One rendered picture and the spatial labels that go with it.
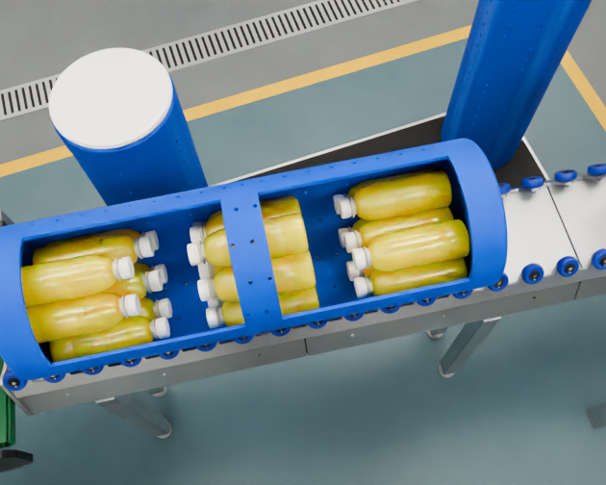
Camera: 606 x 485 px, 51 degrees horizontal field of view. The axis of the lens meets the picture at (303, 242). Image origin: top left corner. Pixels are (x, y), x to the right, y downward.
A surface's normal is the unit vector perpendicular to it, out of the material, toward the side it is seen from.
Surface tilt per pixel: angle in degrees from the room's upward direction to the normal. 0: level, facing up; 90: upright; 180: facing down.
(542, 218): 0
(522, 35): 90
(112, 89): 0
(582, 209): 0
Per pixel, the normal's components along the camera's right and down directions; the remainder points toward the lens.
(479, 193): 0.02, -0.20
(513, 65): -0.30, 0.87
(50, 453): -0.03, -0.42
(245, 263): 0.06, 0.03
